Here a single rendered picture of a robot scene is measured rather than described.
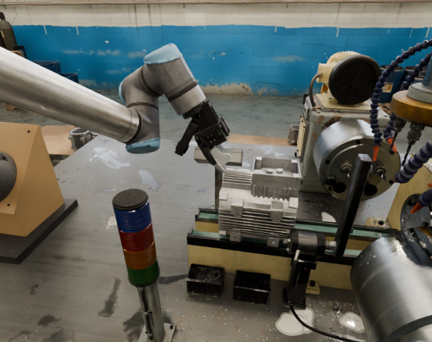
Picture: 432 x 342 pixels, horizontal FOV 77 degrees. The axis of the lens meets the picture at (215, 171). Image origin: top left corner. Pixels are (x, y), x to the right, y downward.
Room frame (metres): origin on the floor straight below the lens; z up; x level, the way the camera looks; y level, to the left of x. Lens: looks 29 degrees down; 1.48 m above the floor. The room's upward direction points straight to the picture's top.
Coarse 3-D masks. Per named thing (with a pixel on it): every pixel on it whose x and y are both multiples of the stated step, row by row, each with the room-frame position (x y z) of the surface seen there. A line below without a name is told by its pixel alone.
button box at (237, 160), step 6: (198, 150) 0.89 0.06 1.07; (234, 150) 0.87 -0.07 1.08; (240, 150) 0.87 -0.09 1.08; (198, 156) 0.87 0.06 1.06; (204, 156) 0.87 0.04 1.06; (234, 156) 0.86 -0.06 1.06; (240, 156) 0.85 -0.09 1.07; (198, 162) 0.91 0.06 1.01; (204, 162) 0.90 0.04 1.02; (228, 162) 0.85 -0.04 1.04; (234, 162) 0.84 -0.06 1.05; (240, 162) 0.84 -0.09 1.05
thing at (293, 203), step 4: (228, 168) 0.72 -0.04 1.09; (232, 168) 0.72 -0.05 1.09; (220, 192) 0.60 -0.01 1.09; (224, 192) 0.59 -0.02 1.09; (228, 192) 0.60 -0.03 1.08; (220, 196) 0.59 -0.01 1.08; (224, 196) 0.59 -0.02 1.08; (224, 200) 0.59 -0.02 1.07; (292, 200) 0.56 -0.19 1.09; (296, 200) 0.56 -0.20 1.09; (288, 204) 0.56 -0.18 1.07; (292, 204) 0.55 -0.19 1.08; (296, 204) 0.55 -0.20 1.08; (296, 208) 0.56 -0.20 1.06; (220, 232) 0.59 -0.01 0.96; (224, 232) 0.59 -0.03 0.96; (284, 240) 0.55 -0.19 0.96
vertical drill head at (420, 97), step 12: (420, 84) 0.62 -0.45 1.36; (396, 96) 0.60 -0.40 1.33; (408, 96) 0.60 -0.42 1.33; (420, 96) 0.56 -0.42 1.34; (396, 108) 0.58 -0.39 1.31; (408, 108) 0.55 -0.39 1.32; (420, 108) 0.53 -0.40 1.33; (396, 120) 0.62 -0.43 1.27; (408, 120) 0.55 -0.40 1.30; (420, 120) 0.52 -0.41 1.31; (396, 132) 0.62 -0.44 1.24; (408, 132) 0.55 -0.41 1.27; (420, 132) 0.54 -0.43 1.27; (408, 144) 0.55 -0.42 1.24
